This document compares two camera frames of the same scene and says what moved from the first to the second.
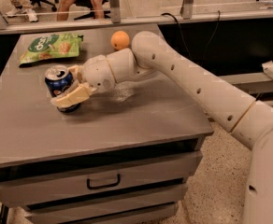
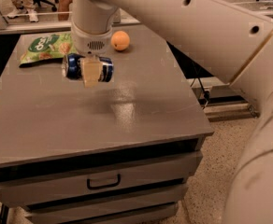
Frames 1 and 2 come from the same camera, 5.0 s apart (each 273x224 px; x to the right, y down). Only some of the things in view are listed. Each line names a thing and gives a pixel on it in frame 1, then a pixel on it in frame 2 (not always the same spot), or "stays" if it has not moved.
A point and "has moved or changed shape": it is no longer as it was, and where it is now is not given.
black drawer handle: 103,186 stays
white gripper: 96,73 to 91,42
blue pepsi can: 57,78 has moved or changed shape
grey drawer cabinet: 124,157 stays
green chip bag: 53,46 stays
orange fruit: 120,40 stays
